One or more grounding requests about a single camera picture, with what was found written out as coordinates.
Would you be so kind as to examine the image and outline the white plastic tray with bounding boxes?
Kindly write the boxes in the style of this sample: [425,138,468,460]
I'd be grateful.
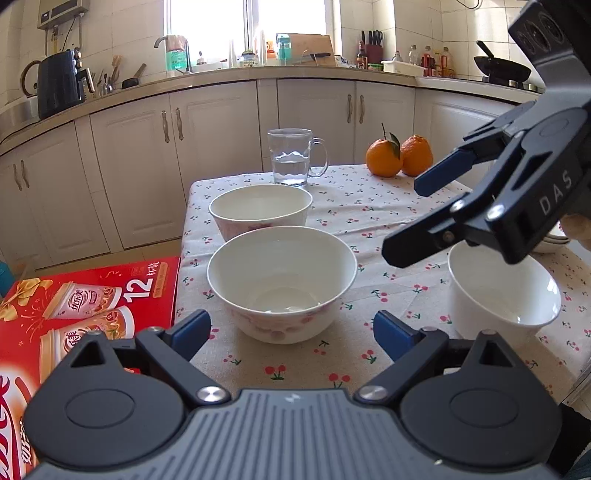
[382,60,426,78]

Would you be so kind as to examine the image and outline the wooden cutting board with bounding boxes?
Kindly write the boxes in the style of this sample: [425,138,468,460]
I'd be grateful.
[284,33,335,68]

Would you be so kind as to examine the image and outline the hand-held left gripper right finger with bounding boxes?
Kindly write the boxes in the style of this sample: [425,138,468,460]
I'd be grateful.
[355,310,525,407]

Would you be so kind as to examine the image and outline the black wok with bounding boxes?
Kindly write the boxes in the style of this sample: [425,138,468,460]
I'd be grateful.
[475,41,533,85]

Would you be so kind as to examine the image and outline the white bowl pink floral base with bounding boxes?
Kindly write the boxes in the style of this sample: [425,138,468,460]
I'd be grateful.
[209,185,314,241]

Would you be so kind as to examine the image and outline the white kitchen cabinets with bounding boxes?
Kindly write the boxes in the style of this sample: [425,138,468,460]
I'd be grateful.
[0,76,543,273]

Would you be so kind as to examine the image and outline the beige kitchen countertop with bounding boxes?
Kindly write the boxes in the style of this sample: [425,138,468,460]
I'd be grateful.
[0,65,546,155]

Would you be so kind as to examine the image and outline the glass mug with water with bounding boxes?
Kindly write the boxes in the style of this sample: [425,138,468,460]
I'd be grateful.
[267,128,329,188]

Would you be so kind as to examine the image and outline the utensil holder with utensils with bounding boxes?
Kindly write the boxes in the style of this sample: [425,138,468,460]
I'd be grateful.
[95,55,122,96]

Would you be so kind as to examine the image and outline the metal sink faucet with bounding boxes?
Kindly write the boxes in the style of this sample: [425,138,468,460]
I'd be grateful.
[154,36,193,73]

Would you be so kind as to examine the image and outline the orange with green leaf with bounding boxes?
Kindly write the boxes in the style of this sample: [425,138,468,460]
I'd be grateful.
[366,122,404,178]

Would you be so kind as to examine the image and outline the orange without leaf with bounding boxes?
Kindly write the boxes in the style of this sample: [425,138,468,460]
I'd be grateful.
[401,135,434,177]

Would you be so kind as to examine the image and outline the cherry print tablecloth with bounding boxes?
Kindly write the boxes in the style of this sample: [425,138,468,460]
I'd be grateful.
[173,164,591,393]

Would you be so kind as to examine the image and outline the knife block with knives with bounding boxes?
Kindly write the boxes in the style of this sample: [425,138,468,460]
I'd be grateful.
[361,30,385,65]

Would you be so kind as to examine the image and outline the kitchen window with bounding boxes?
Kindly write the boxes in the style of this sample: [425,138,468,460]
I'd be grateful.
[164,0,340,61]

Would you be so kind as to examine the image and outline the wall water heater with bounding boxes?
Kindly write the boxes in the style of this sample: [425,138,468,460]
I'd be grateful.
[37,0,90,31]

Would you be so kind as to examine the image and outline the red printed carton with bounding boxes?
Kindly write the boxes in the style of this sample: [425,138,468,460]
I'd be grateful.
[0,256,182,480]

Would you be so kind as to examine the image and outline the black air fryer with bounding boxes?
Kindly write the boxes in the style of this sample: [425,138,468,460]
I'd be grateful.
[37,50,87,120]

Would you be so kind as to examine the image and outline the group of condiment bottles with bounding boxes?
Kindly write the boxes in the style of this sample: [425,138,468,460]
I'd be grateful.
[409,44,456,78]

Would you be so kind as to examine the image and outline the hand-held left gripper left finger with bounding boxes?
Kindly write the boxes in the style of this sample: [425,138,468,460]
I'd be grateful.
[60,309,232,407]

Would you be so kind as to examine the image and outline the person's right hand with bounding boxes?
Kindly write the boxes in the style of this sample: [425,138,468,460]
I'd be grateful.
[560,212,591,252]

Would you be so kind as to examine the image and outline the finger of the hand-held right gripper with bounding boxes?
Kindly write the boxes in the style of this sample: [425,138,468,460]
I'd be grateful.
[413,99,548,197]
[382,189,504,269]

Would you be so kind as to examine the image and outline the wide white bowl pink flowers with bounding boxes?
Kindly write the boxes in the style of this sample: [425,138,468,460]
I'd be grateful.
[206,225,359,345]

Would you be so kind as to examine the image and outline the gas stove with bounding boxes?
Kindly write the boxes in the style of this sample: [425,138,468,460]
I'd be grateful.
[485,76,542,92]

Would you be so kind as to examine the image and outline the small plain white bowl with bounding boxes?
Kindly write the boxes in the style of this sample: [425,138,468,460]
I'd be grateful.
[447,241,563,341]

